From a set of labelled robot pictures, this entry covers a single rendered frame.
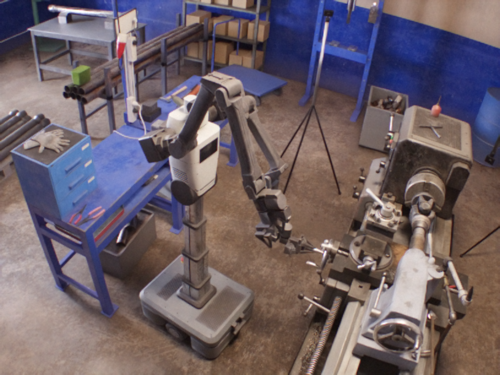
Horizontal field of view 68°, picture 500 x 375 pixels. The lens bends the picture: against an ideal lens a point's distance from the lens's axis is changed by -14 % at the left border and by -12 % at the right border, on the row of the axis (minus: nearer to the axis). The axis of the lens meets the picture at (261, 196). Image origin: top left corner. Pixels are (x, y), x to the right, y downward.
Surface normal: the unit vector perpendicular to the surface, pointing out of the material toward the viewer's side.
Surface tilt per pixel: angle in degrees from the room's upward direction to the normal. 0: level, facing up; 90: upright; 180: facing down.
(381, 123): 90
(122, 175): 0
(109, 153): 0
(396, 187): 90
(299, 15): 90
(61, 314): 0
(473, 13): 90
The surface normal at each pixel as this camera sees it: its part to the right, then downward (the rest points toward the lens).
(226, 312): 0.09, -0.76
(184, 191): -0.52, 0.51
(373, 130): -0.29, 0.59
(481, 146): -0.81, 0.32
